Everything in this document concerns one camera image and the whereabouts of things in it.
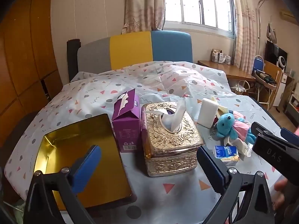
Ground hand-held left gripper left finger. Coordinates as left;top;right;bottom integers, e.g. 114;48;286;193
23;145;102;224

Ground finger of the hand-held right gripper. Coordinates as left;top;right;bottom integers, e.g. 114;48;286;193
250;121;287;145
280;127;299;143

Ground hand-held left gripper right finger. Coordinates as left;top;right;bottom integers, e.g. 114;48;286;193
196;147;276;224

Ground blue tissue packet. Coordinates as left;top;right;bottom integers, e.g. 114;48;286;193
214;145;240;166

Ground gold metal tin box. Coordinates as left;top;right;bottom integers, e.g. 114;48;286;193
34;113;138;210

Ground blue plush elephant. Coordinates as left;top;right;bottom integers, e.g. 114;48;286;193
214;112;256;143

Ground white sponge block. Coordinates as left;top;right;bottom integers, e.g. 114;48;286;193
197;97;219;128

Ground person's right hand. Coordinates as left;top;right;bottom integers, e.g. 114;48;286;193
273;177;299;212

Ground white tissue packet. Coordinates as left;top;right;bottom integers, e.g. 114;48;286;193
233;139;255;158

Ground white cabinet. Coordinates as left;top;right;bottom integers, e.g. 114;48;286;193
273;72;293;108

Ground ornate gold tissue box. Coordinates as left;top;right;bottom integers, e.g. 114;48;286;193
141;102;205;177

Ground purple tissue box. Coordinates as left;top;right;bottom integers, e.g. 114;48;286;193
111;88;142;154

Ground white tissue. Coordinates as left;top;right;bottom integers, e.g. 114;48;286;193
161;97;187;133

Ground blue chair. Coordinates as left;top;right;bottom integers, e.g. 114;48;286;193
253;55;265;75

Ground wooden desk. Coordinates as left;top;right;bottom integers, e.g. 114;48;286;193
198;60;257;83

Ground white round fan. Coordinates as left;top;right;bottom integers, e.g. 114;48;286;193
276;55;288;72

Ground printed bed sheet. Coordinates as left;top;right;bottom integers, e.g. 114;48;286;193
5;61;295;224

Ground black television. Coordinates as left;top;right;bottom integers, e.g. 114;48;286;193
265;40;288;71

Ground cluster of small boxes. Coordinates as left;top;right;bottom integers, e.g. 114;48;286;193
211;48;232;65

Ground patterned beige curtain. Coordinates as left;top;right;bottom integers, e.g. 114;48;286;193
234;0;260;73
121;0;167;34

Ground metal clothes pole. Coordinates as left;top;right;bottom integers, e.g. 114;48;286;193
255;0;269;41

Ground air conditioner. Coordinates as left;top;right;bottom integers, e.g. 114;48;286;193
279;9;298;24

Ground grey yellow blue headboard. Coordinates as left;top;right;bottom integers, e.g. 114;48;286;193
77;30;193;72

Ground wooden wardrobe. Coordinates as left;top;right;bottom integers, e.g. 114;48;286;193
0;0;59;133

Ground window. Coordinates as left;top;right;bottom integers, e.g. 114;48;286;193
164;0;235;38

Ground white handle bag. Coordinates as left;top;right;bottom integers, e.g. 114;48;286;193
231;79;251;97

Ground black bed post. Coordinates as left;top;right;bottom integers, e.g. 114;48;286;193
67;38;81;83

